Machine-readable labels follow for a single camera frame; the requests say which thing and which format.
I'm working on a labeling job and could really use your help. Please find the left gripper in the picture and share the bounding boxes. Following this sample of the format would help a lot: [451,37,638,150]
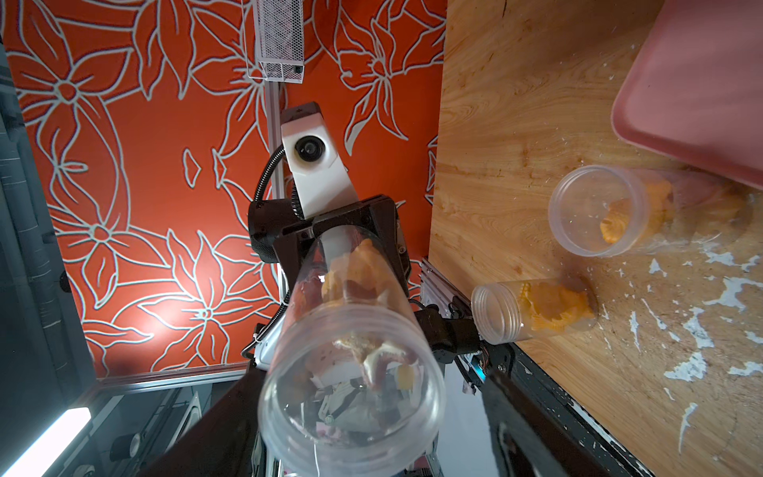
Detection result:
[248,195,411,286]

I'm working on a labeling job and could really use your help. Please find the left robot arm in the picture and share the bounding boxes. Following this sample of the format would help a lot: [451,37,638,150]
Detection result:
[147,196,479,476]

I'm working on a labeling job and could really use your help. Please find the pink plastic tray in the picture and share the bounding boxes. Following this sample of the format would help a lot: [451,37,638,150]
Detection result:
[611,1,762,189]

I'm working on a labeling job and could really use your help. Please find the clear cookie jar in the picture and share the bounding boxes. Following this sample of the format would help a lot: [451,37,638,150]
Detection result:
[258,226,445,476]
[471,275,599,345]
[548,165,754,258]

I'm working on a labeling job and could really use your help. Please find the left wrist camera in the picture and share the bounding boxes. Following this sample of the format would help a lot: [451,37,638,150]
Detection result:
[280,103,359,219]

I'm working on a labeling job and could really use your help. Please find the clear cookie jar front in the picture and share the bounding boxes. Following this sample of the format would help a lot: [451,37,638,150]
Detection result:
[471,275,599,345]

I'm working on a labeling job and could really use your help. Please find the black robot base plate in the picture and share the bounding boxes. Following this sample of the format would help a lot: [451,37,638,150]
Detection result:
[411,260,652,476]

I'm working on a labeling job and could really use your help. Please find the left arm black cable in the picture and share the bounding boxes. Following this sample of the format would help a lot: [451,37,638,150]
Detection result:
[253,145,287,204]

